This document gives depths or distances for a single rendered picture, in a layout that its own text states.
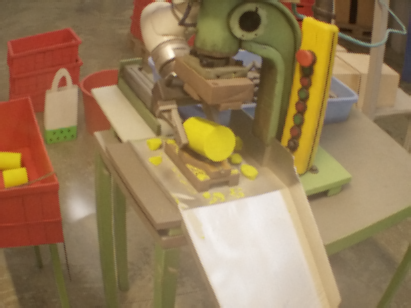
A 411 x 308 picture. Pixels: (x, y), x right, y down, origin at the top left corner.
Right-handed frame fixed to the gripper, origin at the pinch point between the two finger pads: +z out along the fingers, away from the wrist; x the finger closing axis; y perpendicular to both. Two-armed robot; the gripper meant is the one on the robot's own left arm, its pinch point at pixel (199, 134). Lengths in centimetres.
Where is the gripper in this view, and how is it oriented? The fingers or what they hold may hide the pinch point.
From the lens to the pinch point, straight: 121.7
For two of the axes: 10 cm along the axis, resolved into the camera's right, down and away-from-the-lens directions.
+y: 3.5, -4.6, -8.2
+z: 3.1, 8.8, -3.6
